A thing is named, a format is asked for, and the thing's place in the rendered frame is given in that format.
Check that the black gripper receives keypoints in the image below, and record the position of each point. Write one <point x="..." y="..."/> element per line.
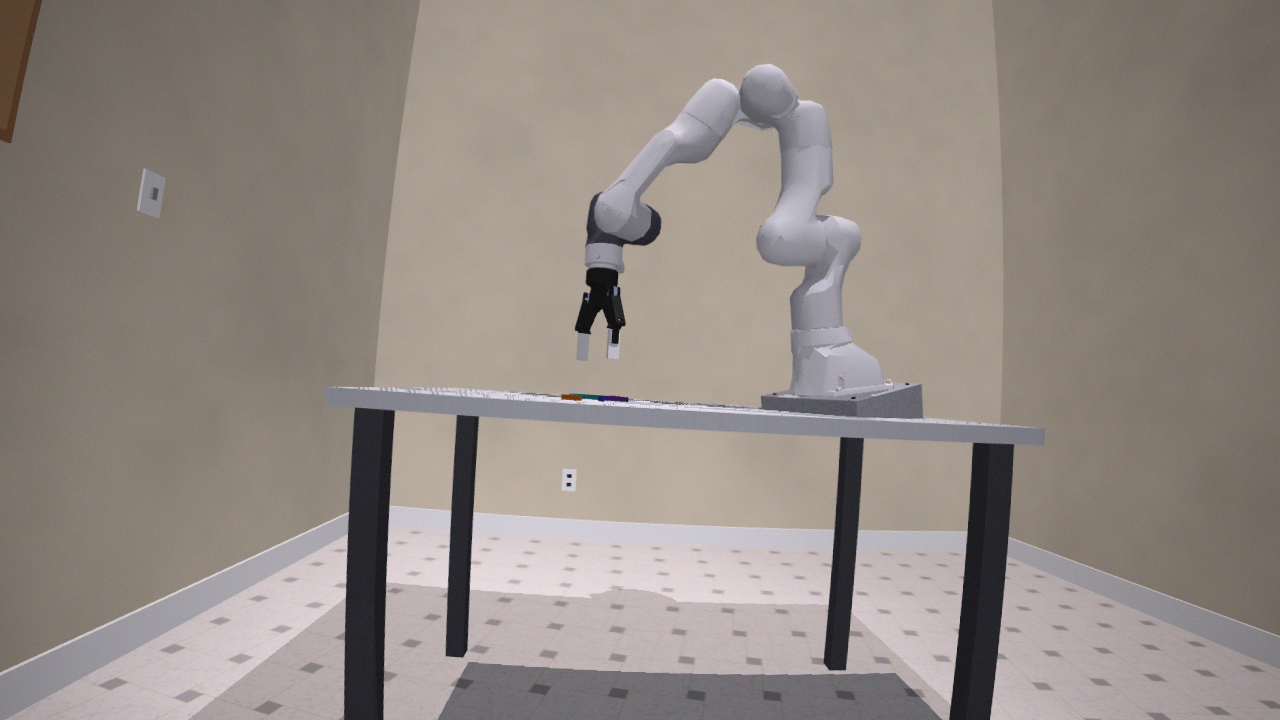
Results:
<point x="600" y="279"/>

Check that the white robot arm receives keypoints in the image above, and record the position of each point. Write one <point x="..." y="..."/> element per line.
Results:
<point x="793" y="235"/>

